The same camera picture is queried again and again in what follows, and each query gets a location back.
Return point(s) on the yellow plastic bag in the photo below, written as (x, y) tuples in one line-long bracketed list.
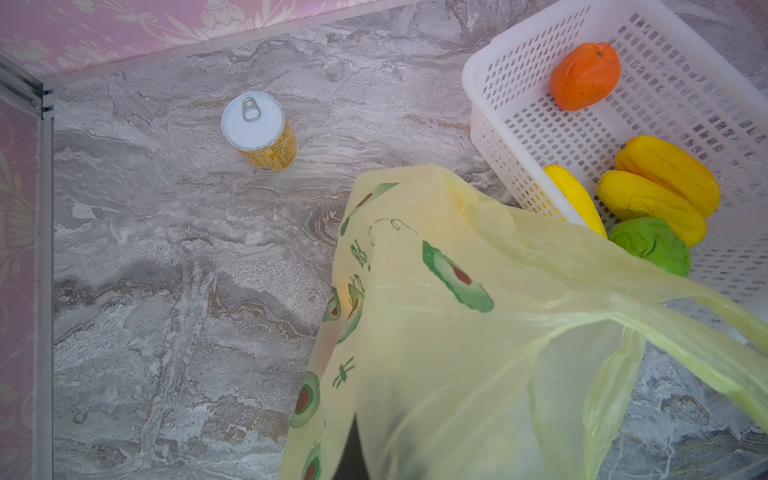
[(466, 339)]

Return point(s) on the green toy fruit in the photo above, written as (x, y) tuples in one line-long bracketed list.
[(652, 239)]

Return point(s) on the orange toy fruit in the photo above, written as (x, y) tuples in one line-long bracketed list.
[(585, 76)]

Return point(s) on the small jar white lid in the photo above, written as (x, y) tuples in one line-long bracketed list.
[(256, 124)]

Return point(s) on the yellow green toy mango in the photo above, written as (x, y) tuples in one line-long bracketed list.
[(577, 196)]

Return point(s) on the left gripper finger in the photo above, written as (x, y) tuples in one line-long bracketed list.
[(352, 464)]

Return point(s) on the yellow toy starfruit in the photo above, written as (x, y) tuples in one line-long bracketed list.
[(629, 196), (672, 168)]

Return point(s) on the white plastic basket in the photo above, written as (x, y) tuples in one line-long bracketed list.
[(673, 86)]

